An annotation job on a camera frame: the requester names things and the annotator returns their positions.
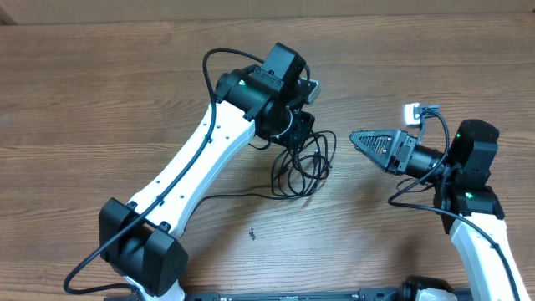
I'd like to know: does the small black debris piece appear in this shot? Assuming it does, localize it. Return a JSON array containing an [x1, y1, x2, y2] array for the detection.
[[248, 228, 256, 241]]

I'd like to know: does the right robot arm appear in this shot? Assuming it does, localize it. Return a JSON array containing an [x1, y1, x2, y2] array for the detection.
[[349, 119, 529, 300]]

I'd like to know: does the black USB cable bundle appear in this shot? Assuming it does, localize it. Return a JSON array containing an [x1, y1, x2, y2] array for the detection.
[[187, 130, 338, 222]]

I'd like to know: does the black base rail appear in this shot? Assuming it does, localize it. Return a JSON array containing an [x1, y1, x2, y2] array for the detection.
[[104, 276, 473, 301]]

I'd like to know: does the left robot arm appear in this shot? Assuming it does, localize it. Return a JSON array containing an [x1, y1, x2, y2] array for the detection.
[[99, 43, 318, 300]]

